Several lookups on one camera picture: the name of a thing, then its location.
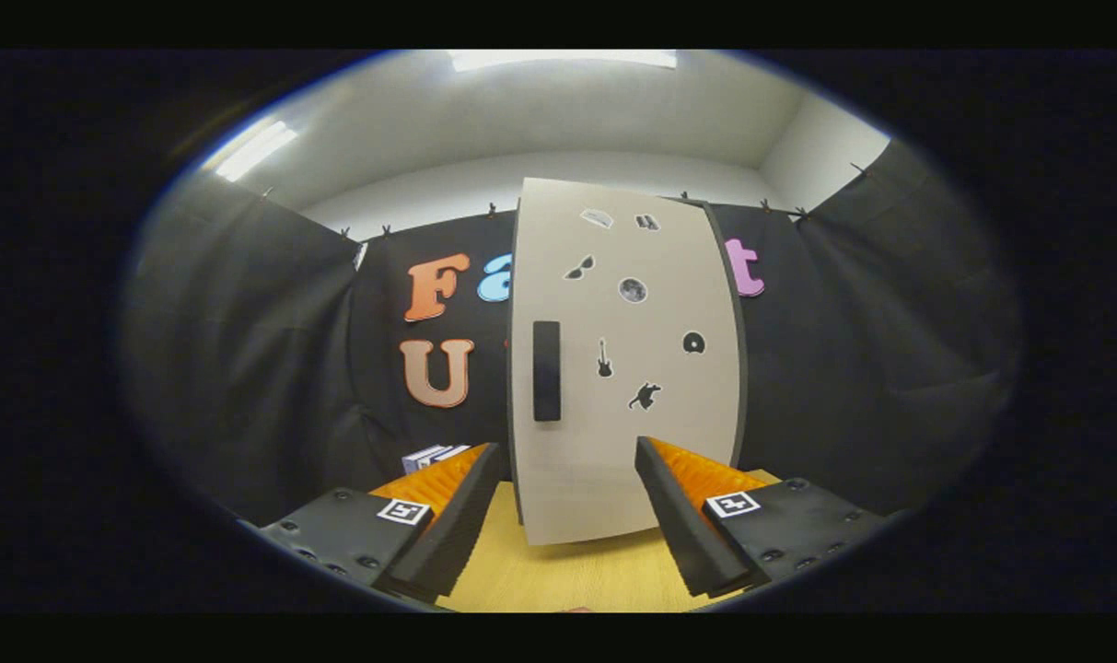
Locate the ceiling light strip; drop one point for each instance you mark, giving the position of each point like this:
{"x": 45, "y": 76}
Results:
{"x": 254, "y": 150}

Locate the wide ceiling light panel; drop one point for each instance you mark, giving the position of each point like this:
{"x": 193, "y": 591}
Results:
{"x": 563, "y": 59}

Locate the white cabinet door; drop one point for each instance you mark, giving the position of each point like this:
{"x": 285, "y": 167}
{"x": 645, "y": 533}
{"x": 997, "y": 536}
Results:
{"x": 632, "y": 460}

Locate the dark box with white top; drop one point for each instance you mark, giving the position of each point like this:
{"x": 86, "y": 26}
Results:
{"x": 429, "y": 457}

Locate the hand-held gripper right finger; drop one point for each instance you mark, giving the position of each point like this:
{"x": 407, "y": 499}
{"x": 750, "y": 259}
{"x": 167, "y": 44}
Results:
{"x": 678, "y": 525}

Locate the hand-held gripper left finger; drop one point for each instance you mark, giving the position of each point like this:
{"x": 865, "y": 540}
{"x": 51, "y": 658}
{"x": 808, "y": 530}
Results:
{"x": 452, "y": 525}

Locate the black backdrop cloth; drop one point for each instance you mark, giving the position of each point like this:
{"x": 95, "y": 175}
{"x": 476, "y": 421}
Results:
{"x": 263, "y": 368}

